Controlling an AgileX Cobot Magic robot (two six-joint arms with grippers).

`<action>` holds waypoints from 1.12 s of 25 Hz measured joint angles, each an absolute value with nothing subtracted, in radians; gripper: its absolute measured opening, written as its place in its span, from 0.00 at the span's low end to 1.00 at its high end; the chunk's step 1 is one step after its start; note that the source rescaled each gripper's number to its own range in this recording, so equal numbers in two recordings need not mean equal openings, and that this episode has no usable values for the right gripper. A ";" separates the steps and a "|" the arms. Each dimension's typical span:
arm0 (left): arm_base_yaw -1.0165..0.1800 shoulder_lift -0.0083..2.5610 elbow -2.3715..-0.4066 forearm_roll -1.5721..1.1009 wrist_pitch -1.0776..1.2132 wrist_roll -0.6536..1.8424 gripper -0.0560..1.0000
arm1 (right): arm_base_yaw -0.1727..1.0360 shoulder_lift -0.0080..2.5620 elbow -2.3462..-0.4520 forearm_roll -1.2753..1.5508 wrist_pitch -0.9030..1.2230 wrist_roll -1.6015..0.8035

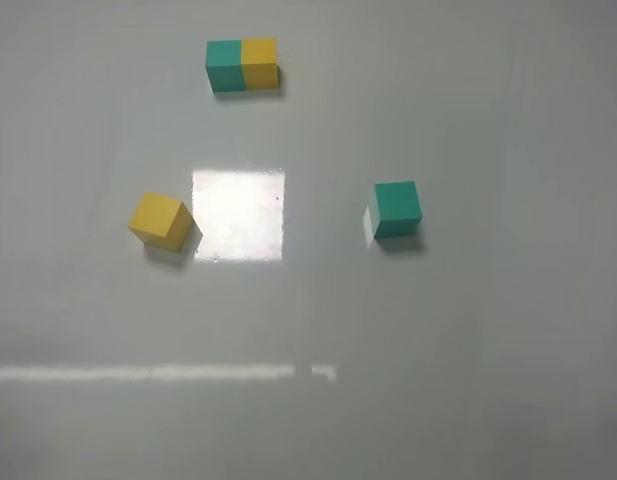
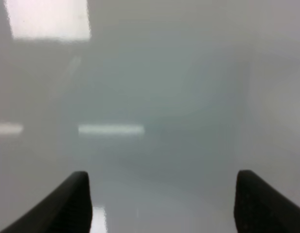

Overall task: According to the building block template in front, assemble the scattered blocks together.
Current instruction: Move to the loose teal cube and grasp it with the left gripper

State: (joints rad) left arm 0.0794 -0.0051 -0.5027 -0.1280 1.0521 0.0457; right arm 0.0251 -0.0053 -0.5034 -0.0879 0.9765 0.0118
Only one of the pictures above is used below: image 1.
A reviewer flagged yellow template block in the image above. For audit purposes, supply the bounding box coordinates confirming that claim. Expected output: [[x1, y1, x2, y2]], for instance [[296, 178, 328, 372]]
[[241, 38, 279, 90]]

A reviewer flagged green template block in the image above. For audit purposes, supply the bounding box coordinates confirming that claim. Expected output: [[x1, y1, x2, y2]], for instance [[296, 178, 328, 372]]
[[205, 40, 246, 93]]

